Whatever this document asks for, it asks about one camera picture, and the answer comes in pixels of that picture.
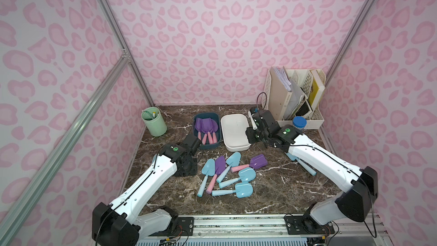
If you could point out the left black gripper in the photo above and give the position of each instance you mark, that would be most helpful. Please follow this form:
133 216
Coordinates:
194 142

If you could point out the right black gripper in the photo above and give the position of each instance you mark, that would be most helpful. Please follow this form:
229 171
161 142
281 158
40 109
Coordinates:
254 131

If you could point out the blue pointed shovel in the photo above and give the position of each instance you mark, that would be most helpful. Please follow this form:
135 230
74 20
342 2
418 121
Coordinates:
232 161
208 170

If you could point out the purple pointed shovel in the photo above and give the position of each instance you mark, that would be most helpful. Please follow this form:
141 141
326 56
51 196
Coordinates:
213 129
220 165

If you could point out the purple square shovel pink handle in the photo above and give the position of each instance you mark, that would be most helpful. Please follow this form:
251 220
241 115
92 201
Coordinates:
199 128

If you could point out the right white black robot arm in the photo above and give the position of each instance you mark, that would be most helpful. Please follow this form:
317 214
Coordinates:
359 187

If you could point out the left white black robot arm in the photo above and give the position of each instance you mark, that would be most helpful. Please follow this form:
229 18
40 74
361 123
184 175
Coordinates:
120 222

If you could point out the white storage box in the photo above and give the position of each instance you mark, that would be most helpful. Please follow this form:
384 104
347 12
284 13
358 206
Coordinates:
234 127

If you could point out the purple square shovel middle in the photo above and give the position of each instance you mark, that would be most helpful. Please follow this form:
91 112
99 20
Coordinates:
255 163

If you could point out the blue round shovel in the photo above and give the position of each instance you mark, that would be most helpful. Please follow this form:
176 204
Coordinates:
245 175

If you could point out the blue lid pencil tube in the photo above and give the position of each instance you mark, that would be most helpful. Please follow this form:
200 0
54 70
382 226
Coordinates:
299 122

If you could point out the white desk file organizer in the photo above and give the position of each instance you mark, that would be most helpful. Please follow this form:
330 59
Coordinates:
287 92

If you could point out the blue square shovel front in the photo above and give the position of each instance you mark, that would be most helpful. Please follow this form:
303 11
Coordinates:
241 190

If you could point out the green pen holder cup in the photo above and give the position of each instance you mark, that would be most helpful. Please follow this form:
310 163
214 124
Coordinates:
154 121

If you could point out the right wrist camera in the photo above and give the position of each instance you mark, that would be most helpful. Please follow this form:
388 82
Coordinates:
254 125

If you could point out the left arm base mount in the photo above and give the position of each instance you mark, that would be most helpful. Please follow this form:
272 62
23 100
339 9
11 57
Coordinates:
177 224

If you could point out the aluminium front rail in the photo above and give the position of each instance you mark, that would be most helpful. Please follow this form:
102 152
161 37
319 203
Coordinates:
270 229

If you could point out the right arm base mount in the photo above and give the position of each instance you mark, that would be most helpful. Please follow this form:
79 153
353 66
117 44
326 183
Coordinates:
305 225

